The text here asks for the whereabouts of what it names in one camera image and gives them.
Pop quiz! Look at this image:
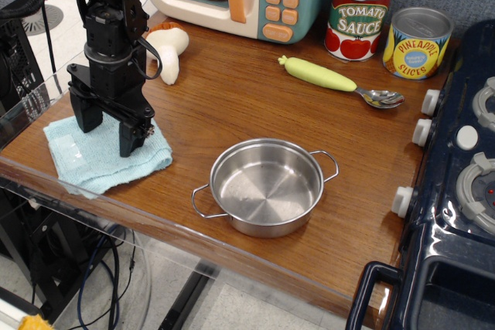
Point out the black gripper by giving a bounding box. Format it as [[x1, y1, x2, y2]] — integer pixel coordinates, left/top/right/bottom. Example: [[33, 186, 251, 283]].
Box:
[[67, 45, 155, 158]]

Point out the light blue cloth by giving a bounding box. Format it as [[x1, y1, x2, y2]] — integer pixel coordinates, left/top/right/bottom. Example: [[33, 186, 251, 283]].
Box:
[[43, 114, 172, 199]]

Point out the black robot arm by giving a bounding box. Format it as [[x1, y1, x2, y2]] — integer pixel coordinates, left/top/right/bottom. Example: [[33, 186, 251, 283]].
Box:
[[1, 0, 155, 158]]

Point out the black side desk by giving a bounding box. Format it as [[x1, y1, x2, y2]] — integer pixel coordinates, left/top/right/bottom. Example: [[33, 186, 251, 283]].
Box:
[[1, 19, 50, 116]]

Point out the plush white mushroom toy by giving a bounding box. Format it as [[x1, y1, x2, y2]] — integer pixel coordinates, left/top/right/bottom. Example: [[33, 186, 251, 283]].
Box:
[[146, 22, 189, 85]]

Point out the stainless steel pot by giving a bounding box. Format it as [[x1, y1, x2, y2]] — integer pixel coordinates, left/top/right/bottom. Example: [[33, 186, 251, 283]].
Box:
[[205, 138, 340, 238]]

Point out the black table leg base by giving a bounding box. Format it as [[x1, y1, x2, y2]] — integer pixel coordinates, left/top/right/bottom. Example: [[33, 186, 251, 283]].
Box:
[[158, 270, 216, 330]]

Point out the tomato sauce can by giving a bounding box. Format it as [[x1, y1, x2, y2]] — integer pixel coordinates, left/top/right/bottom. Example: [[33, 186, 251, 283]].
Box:
[[324, 0, 391, 61]]

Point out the pineapple slices can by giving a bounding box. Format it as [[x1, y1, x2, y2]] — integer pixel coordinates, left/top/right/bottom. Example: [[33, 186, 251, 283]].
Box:
[[382, 7, 454, 80]]

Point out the dark blue toy stove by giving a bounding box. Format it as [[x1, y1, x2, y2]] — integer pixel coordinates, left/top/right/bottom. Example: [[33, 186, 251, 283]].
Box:
[[346, 20, 494, 329]]

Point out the blue cable under table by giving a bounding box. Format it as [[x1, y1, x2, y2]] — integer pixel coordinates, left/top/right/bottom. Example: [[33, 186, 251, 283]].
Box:
[[75, 229, 121, 330]]

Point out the green handled metal spoon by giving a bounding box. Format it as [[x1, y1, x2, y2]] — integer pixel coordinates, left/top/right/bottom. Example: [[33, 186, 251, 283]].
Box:
[[278, 56, 405, 109]]

